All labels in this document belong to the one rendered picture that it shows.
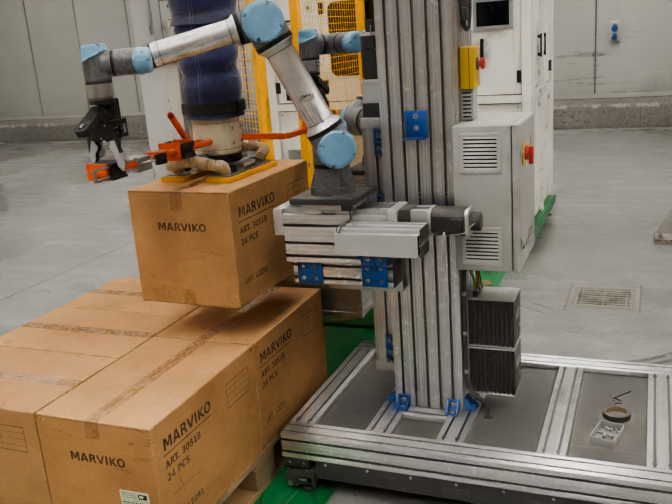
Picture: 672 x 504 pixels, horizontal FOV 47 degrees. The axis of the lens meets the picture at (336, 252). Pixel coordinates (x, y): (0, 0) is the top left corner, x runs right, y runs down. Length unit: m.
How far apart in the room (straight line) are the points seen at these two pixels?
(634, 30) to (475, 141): 9.24
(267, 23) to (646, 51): 9.63
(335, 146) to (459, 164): 0.42
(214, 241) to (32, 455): 0.85
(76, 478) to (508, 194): 1.54
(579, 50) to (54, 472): 10.12
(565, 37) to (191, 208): 9.48
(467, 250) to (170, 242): 0.99
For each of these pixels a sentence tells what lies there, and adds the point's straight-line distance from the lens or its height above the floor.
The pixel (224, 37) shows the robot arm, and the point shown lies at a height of 1.55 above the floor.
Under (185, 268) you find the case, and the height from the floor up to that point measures 0.80.
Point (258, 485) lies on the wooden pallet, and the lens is 2.82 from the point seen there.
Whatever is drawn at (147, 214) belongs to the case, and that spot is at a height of 0.99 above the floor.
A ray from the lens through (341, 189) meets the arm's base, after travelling 2.46.
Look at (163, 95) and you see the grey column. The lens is 4.24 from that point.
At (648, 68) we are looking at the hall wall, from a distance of 11.62.
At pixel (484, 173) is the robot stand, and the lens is 2.45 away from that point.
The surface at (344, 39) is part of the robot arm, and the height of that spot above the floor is 1.51.
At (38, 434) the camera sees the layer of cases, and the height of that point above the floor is 0.47.
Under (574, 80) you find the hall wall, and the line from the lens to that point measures 11.68.
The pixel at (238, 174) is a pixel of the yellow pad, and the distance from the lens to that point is 2.71.
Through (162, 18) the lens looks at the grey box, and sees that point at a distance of 4.17.
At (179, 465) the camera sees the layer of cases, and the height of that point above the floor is 0.37.
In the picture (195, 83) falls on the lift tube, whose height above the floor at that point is 1.41.
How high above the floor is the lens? 1.53
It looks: 16 degrees down
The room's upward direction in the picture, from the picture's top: 4 degrees counter-clockwise
